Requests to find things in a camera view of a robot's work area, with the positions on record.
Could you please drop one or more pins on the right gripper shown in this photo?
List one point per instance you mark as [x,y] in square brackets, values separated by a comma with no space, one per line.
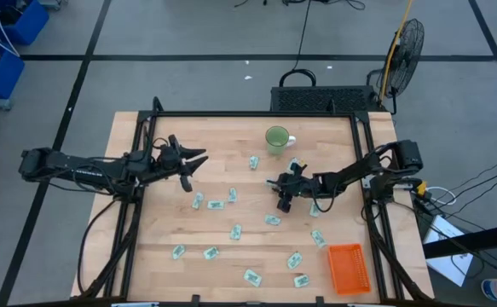
[285,200]

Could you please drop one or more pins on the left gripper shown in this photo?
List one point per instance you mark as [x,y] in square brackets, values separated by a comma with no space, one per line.
[184,181]

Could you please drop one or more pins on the green stevia sweetener packet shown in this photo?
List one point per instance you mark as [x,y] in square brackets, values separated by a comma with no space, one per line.
[252,277]
[254,162]
[318,238]
[232,195]
[294,260]
[215,205]
[314,210]
[272,220]
[301,280]
[292,163]
[197,200]
[235,232]
[178,251]
[210,253]

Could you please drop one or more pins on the orange plastic mesh basket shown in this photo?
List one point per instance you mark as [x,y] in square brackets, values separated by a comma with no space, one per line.
[349,269]

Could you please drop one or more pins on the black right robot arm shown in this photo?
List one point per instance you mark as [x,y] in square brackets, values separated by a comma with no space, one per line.
[406,155]

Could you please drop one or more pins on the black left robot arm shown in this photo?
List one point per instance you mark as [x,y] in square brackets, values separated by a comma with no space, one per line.
[82,166]

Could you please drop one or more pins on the green ceramic mug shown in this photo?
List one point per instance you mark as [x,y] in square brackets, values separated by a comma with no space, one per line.
[277,140]

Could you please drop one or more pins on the black table edge clamp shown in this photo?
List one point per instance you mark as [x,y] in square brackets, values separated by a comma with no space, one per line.
[195,299]
[319,301]

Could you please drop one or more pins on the silver bar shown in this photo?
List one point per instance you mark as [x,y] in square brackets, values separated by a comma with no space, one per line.
[135,304]
[371,304]

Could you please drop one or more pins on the black floor fan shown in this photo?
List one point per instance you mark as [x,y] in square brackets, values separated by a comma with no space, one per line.
[406,55]

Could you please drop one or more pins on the yellow pole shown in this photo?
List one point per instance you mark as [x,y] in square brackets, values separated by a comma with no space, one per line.
[398,42]

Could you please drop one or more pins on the white paper sheet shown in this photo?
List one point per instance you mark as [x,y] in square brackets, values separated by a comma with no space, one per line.
[448,264]

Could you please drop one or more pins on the blue plastic storage bin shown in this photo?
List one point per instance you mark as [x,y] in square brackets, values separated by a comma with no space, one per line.
[26,23]
[5,77]

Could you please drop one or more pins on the black metal beam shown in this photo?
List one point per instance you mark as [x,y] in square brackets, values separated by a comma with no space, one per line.
[478,239]

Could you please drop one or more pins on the white blue round object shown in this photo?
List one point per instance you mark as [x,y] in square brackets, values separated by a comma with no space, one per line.
[496,289]

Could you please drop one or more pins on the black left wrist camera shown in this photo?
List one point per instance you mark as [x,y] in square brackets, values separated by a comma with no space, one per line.
[169,158]

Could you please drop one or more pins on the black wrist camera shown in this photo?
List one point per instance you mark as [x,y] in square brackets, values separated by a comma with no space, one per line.
[169,158]
[303,183]

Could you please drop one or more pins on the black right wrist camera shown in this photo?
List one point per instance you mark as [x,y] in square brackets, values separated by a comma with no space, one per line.
[303,183]

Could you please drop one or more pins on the silver metal bracket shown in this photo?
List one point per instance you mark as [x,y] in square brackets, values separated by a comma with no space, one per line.
[366,182]

